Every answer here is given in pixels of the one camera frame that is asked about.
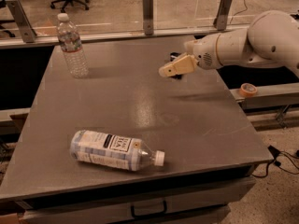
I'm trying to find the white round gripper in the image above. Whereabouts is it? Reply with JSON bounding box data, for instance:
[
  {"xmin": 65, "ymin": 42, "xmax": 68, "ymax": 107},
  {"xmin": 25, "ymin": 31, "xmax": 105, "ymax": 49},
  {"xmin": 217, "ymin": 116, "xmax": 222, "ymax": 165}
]
[{"xmin": 159, "ymin": 33, "xmax": 222, "ymax": 77}]

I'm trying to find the dark blue rxbar wrapper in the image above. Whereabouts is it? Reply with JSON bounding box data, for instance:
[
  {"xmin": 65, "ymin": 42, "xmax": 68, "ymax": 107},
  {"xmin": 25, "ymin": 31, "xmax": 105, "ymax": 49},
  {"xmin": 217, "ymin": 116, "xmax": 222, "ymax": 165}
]
[{"xmin": 169, "ymin": 52, "xmax": 184, "ymax": 80}]

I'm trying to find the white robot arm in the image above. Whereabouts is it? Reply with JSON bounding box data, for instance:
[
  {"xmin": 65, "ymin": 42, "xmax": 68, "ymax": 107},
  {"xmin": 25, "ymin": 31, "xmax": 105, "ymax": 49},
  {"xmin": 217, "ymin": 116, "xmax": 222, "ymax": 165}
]
[{"xmin": 159, "ymin": 10, "xmax": 299, "ymax": 77}]

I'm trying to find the lying blue label tea bottle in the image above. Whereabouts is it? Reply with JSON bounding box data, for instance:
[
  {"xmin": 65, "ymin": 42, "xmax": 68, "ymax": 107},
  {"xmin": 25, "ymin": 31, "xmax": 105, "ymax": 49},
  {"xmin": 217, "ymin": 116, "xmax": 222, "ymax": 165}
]
[{"xmin": 70, "ymin": 130, "xmax": 165, "ymax": 172}]

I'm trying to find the clear upright water bottle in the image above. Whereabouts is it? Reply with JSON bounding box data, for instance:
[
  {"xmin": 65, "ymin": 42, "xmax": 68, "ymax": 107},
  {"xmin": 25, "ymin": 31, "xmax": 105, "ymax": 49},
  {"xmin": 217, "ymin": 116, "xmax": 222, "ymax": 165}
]
[{"xmin": 57, "ymin": 13, "xmax": 89, "ymax": 78}]

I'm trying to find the orange tape roll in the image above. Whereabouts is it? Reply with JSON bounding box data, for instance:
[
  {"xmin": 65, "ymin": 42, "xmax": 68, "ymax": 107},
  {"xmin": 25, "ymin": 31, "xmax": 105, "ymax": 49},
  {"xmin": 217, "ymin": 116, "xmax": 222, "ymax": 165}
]
[{"xmin": 239, "ymin": 83, "xmax": 257, "ymax": 97}]

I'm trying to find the grey table drawer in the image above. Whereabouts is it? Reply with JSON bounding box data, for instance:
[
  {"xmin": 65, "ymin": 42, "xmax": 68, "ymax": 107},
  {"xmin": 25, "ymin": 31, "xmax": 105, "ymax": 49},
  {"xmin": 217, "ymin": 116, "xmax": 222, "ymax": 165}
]
[{"xmin": 23, "ymin": 176, "xmax": 255, "ymax": 224}]

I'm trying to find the right metal glass bracket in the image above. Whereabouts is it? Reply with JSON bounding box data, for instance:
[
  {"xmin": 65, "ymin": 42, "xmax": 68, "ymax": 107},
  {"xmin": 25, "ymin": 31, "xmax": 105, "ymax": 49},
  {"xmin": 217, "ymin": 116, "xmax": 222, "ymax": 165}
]
[{"xmin": 213, "ymin": 0, "xmax": 233, "ymax": 31}]

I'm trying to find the metal glass bracket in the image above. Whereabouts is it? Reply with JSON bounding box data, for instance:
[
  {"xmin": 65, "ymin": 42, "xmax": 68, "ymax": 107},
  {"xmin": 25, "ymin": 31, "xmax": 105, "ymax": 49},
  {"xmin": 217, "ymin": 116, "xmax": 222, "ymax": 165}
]
[
  {"xmin": 142, "ymin": 0, "xmax": 153, "ymax": 35},
  {"xmin": 6, "ymin": 0, "xmax": 36, "ymax": 43},
  {"xmin": 213, "ymin": 0, "xmax": 233, "ymax": 31}
]

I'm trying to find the middle metal glass bracket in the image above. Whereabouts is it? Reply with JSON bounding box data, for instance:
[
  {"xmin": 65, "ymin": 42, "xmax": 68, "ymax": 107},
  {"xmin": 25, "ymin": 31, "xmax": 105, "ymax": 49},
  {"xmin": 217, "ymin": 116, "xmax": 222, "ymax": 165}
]
[{"xmin": 142, "ymin": 0, "xmax": 153, "ymax": 35}]

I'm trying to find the metal side rail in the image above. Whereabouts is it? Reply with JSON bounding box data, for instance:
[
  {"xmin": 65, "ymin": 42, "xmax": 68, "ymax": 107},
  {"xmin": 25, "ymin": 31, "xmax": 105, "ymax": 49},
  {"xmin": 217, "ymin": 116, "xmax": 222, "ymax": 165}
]
[{"xmin": 231, "ymin": 83, "xmax": 299, "ymax": 109}]

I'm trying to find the black floor cable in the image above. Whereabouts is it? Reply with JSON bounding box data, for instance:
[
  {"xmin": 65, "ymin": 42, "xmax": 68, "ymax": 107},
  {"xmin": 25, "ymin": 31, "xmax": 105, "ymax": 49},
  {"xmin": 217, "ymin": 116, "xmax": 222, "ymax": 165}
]
[{"xmin": 250, "ymin": 145, "xmax": 299, "ymax": 179}]

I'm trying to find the left metal glass bracket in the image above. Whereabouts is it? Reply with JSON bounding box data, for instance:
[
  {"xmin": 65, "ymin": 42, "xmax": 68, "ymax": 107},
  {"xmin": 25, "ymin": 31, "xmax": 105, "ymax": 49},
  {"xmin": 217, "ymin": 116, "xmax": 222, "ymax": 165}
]
[{"xmin": 6, "ymin": 0, "xmax": 36, "ymax": 43}]

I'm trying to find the black drawer handle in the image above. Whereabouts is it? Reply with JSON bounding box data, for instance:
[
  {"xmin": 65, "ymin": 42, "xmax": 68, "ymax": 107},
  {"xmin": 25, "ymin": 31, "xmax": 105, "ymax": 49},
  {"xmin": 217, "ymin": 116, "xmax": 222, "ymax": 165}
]
[{"xmin": 130, "ymin": 200, "xmax": 167, "ymax": 219}]

